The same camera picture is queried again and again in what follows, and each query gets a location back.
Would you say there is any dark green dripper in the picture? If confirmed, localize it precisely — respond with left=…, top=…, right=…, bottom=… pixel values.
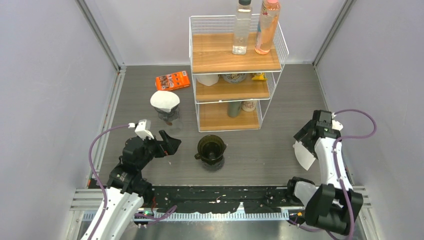
left=194, top=134, right=227, bottom=161

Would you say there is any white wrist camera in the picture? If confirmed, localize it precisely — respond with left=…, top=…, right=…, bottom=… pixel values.
left=128, top=119, right=155, bottom=140
left=331, top=112, right=344, bottom=131

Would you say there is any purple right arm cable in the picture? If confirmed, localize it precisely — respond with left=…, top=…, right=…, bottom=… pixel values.
left=331, top=109, right=378, bottom=240

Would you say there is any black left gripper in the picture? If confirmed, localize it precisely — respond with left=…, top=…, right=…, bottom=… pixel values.
left=137, top=129, right=181, bottom=169

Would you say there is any yellow snack packet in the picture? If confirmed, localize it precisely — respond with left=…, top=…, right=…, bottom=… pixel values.
left=251, top=72, right=268, bottom=81

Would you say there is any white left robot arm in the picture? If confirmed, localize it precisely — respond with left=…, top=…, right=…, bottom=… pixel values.
left=82, top=130, right=182, bottom=240

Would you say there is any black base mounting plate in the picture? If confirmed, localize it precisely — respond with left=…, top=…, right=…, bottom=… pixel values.
left=143, top=185, right=304, bottom=214

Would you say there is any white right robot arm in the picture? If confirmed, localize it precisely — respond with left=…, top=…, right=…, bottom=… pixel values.
left=285, top=110, right=364, bottom=236

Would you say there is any grey metal can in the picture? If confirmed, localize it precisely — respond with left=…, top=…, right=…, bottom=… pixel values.
left=227, top=101, right=242, bottom=118

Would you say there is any pink drink bottle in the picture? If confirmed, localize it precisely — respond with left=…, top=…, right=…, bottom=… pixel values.
left=254, top=0, right=281, bottom=55

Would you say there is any orange snack box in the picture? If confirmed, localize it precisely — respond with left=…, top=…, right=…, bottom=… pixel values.
left=155, top=70, right=191, bottom=91

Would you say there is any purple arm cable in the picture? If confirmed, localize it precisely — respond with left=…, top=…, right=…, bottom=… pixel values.
left=331, top=109, right=378, bottom=240
left=86, top=123, right=132, bottom=240

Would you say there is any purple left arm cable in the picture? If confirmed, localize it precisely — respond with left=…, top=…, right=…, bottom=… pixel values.
left=86, top=123, right=132, bottom=240

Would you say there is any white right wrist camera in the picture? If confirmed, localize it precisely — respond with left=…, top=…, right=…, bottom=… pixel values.
left=331, top=112, right=344, bottom=131

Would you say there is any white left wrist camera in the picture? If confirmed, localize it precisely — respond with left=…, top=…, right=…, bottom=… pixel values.
left=128, top=119, right=155, bottom=140

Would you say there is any smoky glass mug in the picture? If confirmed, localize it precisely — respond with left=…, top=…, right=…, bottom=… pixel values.
left=201, top=156, right=225, bottom=172

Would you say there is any printed ceramic bowl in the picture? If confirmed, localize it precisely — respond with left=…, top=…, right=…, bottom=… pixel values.
left=221, top=73, right=247, bottom=84

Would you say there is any white cup on shelf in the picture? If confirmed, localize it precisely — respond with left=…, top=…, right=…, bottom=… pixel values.
left=195, top=74, right=220, bottom=87

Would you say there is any white printed cup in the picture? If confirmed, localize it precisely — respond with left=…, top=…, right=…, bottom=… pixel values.
left=241, top=100, right=258, bottom=112

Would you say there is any white wire wooden shelf rack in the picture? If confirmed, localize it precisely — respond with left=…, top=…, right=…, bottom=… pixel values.
left=189, top=14, right=289, bottom=133

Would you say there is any clear water bottle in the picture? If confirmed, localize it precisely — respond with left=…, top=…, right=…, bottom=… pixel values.
left=232, top=0, right=252, bottom=55

